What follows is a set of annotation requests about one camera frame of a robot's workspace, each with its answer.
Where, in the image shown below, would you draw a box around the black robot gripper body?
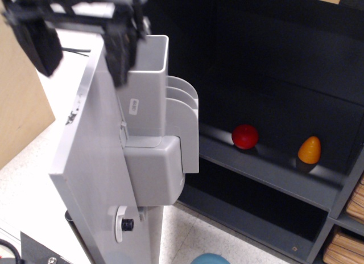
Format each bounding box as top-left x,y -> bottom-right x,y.
1,0 -> 147,41

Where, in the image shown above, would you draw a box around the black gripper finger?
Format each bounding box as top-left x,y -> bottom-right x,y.
102,20 -> 138,88
11,19 -> 63,77

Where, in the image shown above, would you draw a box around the grey toy fridge door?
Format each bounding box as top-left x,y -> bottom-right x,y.
50,37 -> 166,263

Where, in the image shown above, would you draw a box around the tan wooden board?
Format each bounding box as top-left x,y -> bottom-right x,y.
1,17 -> 55,168

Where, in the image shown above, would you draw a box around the grey door bin shelves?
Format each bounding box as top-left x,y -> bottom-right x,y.
117,35 -> 199,207

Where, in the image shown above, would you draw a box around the red toy ball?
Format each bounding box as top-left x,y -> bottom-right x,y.
231,124 -> 259,150

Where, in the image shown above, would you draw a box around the black door knob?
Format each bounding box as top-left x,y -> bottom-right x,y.
121,218 -> 134,232

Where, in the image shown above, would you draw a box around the orange toy cone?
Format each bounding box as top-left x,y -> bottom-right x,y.
297,136 -> 321,164

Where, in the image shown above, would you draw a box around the teal round object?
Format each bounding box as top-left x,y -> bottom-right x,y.
191,253 -> 230,264

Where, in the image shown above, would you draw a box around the woven wicker baskets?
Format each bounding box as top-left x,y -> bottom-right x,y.
323,175 -> 363,263

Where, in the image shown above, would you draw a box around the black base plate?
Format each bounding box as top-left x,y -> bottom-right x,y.
20,232 -> 69,264

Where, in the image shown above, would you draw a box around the black braided cable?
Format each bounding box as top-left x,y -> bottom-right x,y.
0,238 -> 26,264

